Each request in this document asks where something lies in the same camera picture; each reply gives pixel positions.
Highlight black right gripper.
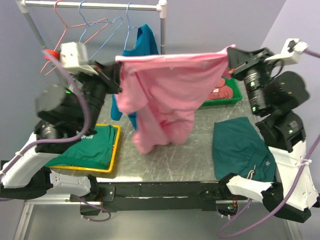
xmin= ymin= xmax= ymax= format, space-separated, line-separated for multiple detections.
xmin=227 ymin=46 xmax=279 ymax=115

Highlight pink t shirt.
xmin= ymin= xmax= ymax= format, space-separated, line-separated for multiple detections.
xmin=115 ymin=48 xmax=229 ymax=154

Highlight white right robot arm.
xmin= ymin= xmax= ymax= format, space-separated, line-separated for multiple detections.
xmin=218 ymin=38 xmax=320 ymax=223

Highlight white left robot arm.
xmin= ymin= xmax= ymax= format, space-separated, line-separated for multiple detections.
xmin=0 ymin=61 xmax=121 ymax=201

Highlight blue hanger with shirt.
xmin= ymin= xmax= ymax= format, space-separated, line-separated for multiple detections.
xmin=123 ymin=2 xmax=138 ymax=50

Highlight dusty red shirt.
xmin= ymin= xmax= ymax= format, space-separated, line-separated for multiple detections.
xmin=207 ymin=77 xmax=234 ymax=100

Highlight blue t shirt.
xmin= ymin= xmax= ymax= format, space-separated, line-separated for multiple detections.
xmin=110 ymin=24 xmax=159 ymax=121

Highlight green printed t shirt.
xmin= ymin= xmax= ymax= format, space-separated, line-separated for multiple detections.
xmin=43 ymin=124 xmax=118 ymax=170

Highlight green plastic tray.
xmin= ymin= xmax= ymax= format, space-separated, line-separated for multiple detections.
xmin=201 ymin=76 xmax=243 ymax=107

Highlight silver clothes rack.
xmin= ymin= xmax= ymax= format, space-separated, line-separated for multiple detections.
xmin=15 ymin=0 xmax=168 ymax=91

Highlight dark green shorts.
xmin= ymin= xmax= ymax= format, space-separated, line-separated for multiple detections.
xmin=212 ymin=117 xmax=276 ymax=182

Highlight yellow plastic tray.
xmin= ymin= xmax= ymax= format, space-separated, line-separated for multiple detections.
xmin=49 ymin=123 xmax=121 ymax=174

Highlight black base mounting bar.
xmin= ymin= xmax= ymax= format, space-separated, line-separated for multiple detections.
xmin=82 ymin=181 xmax=246 ymax=213

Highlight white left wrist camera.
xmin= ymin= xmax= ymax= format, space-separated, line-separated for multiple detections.
xmin=45 ymin=42 xmax=99 ymax=76

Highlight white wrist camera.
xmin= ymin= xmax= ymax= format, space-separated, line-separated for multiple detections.
xmin=264 ymin=38 xmax=309 ymax=66
xmin=45 ymin=42 xmax=99 ymax=76

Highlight blue wire hanger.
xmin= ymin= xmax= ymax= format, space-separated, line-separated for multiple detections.
xmin=78 ymin=0 xmax=123 ymax=60

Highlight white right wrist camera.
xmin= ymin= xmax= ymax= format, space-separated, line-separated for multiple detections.
xmin=264 ymin=38 xmax=309 ymax=66

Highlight pink wire hanger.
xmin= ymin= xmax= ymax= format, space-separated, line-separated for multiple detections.
xmin=44 ymin=0 xmax=109 ymax=60

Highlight aluminium frame rail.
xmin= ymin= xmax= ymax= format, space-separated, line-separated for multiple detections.
xmin=14 ymin=194 xmax=303 ymax=240

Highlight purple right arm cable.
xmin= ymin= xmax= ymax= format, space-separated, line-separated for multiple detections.
xmin=216 ymin=48 xmax=320 ymax=239

